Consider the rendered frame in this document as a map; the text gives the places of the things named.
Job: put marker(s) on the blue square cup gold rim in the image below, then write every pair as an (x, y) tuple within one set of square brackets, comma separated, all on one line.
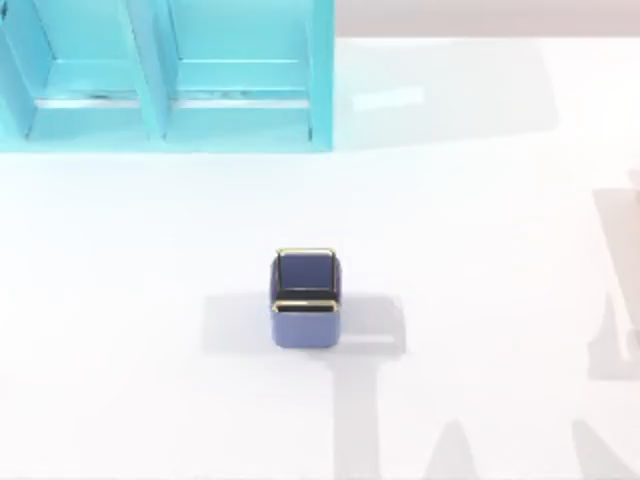
[(306, 327)]

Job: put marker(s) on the light blue rack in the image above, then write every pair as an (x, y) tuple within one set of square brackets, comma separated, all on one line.
[(155, 75)]

